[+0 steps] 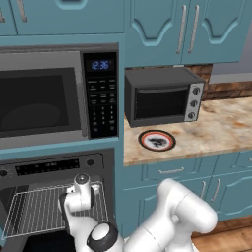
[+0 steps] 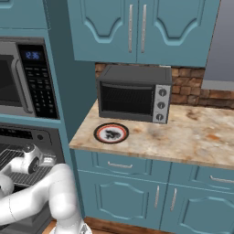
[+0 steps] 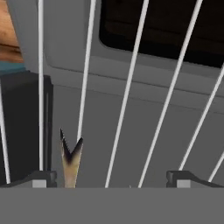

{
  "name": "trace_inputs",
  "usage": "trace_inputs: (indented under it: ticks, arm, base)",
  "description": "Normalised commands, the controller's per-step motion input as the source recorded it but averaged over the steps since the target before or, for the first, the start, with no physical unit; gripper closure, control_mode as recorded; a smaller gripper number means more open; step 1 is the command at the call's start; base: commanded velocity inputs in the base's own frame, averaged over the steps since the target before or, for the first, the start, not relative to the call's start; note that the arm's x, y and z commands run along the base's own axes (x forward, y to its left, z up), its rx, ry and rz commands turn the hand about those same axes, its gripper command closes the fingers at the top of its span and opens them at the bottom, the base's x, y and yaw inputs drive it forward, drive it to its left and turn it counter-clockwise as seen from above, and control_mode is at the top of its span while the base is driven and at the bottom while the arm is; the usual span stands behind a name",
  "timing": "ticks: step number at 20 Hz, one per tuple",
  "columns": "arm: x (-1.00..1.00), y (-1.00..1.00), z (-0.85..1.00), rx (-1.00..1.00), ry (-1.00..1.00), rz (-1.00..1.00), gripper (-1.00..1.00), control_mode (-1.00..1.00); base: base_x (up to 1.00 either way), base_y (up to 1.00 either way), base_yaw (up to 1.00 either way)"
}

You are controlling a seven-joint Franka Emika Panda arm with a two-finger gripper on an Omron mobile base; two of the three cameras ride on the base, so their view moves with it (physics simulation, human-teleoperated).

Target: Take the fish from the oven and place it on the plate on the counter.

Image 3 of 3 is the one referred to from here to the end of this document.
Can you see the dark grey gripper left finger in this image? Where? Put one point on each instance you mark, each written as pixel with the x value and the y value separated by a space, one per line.
pixel 43 178

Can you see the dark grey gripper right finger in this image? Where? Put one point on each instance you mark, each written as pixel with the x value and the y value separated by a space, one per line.
pixel 180 178

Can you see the beige fish with dark tail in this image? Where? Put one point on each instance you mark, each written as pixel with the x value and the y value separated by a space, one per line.
pixel 70 163

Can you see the black oven body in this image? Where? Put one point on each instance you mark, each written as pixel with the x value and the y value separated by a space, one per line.
pixel 23 125

